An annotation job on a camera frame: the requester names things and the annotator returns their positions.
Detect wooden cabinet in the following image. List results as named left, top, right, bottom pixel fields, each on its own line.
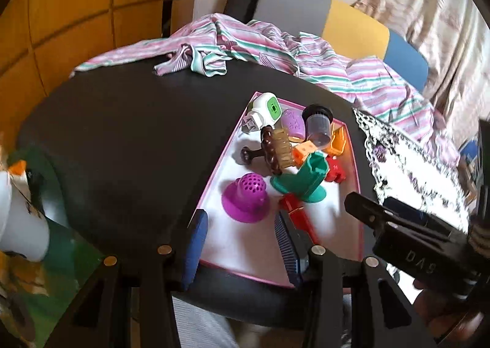
left=1, top=0, right=194, bottom=150

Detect orange plastic slide toy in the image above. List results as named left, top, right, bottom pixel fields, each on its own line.
left=323, top=123, right=346, bottom=156

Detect orange cube blocks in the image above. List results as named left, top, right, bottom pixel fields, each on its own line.
left=292, top=141, right=318, bottom=168

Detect person's right hand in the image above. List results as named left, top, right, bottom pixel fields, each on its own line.
left=413, top=280, right=489, bottom=347

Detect magenta plastic cup mould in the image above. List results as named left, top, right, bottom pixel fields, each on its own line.
left=221, top=173, right=270, bottom=224

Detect pink-rimmed white tray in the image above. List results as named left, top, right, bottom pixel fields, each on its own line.
left=188, top=91, right=365, bottom=289

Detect white paper cup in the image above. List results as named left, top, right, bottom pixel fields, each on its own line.
left=0, top=171, right=50, bottom=263

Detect grey yellow blue sofa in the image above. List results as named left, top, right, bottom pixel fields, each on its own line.
left=224, top=0, right=428, bottom=92

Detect white floral embroidered cloth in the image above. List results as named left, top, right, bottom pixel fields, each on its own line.
left=353, top=109, right=469, bottom=232

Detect brown hair brush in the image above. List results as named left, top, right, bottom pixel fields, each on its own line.
left=240, top=126, right=296, bottom=176

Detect red metallic capsule case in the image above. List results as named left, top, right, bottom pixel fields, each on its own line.
left=278, top=194, right=321, bottom=245

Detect white green plug device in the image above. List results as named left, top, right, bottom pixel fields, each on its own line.
left=242, top=93, right=282, bottom=132

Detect pink green striped cloth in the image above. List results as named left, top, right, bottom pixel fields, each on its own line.
left=74, top=13, right=460, bottom=167

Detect red plastic block toy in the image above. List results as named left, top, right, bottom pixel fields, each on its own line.
left=325, top=155, right=346, bottom=184

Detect teal plastic stand toy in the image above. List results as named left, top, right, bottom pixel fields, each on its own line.
left=270, top=152, right=330, bottom=203

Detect grey jar with black lid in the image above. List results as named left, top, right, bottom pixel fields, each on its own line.
left=302, top=104, right=333, bottom=150

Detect beige curtain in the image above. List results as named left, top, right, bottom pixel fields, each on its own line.
left=355, top=0, right=489, bottom=146

